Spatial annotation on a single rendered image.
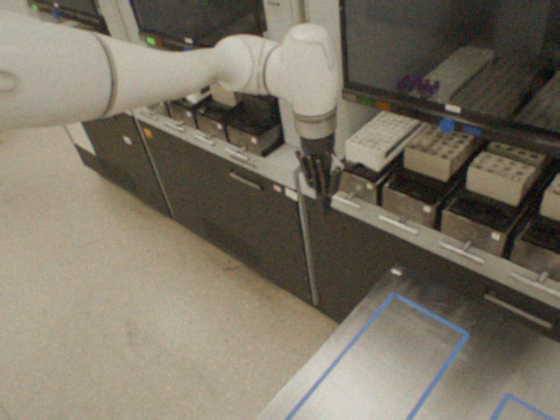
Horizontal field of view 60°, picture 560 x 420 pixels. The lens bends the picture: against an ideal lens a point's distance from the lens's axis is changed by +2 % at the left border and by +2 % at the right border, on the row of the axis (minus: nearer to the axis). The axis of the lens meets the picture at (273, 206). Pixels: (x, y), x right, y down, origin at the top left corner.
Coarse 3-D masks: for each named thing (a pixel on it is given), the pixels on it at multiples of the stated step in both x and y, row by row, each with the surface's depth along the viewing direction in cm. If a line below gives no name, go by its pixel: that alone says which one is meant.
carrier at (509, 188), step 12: (468, 168) 104; (480, 168) 104; (492, 168) 102; (468, 180) 106; (480, 180) 104; (492, 180) 102; (504, 180) 100; (516, 180) 100; (480, 192) 105; (492, 192) 103; (504, 192) 101; (516, 192) 99; (516, 204) 101
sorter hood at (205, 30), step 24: (144, 0) 153; (168, 0) 144; (192, 0) 136; (216, 0) 129; (240, 0) 123; (144, 24) 161; (168, 24) 151; (192, 24) 143; (216, 24) 135; (240, 24) 128; (168, 48) 157; (192, 48) 148
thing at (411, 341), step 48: (384, 288) 90; (432, 288) 89; (336, 336) 84; (384, 336) 83; (432, 336) 81; (480, 336) 80; (528, 336) 79; (288, 384) 79; (336, 384) 77; (384, 384) 76; (432, 384) 75; (480, 384) 74; (528, 384) 73
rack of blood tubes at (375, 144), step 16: (384, 112) 129; (368, 128) 124; (384, 128) 122; (400, 128) 122; (416, 128) 127; (352, 144) 119; (368, 144) 118; (384, 144) 118; (400, 144) 126; (352, 160) 122; (368, 160) 118; (384, 160) 118
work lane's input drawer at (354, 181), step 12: (396, 156) 121; (348, 168) 120; (360, 168) 119; (384, 168) 118; (396, 168) 120; (348, 180) 122; (360, 180) 118; (372, 180) 116; (384, 180) 118; (348, 192) 124; (360, 192) 121; (372, 192) 118; (348, 204) 120; (372, 204) 120
